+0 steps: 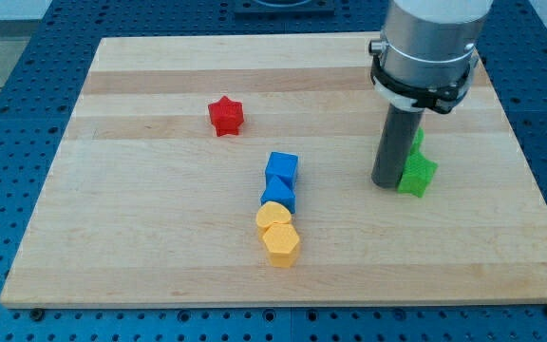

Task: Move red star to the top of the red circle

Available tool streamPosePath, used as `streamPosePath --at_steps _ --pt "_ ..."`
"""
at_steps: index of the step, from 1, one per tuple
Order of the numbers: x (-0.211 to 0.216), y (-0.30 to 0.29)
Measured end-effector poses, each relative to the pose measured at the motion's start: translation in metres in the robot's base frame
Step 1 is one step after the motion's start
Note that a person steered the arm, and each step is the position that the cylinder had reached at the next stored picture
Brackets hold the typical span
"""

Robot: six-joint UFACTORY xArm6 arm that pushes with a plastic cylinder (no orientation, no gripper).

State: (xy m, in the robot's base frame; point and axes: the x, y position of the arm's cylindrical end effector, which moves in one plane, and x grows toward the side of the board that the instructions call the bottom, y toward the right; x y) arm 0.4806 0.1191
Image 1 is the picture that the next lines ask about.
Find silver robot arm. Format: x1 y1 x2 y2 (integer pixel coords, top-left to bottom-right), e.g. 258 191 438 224
368 0 492 114

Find red star block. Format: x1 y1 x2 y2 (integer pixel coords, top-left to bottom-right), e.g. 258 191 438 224
208 96 244 137

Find green star block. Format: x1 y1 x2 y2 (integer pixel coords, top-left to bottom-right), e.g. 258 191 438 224
397 152 438 198

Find blue cube block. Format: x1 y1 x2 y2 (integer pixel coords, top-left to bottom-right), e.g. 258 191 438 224
265 151 298 190

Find blue triangle block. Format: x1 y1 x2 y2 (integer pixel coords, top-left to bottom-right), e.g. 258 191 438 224
260 176 296 214

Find yellow heart block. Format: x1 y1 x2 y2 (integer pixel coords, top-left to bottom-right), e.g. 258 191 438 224
255 201 292 238

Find yellow hexagon block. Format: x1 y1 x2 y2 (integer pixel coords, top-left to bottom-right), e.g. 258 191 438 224
262 223 301 268

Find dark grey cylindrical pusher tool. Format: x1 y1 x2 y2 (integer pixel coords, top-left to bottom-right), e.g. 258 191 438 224
371 104 424 189

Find wooden board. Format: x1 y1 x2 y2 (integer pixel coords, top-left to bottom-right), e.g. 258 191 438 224
0 33 547 309

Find green block behind pusher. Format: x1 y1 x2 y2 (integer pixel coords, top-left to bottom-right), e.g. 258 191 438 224
409 127 424 156

